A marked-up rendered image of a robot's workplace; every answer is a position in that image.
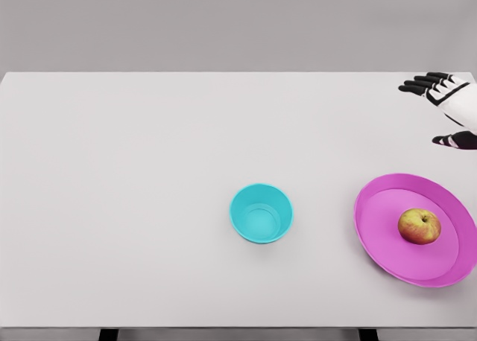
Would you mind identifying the red yellow apple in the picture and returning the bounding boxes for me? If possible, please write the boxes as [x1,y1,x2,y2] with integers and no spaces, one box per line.
[397,208,442,246]

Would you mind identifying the pink plate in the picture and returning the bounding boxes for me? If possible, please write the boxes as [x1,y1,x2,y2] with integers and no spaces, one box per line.
[353,173,477,289]

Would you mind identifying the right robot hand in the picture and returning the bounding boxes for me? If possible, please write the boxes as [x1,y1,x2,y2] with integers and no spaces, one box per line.
[398,71,477,150]

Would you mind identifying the blue bowl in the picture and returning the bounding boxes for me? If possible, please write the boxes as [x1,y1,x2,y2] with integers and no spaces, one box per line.
[229,183,294,245]

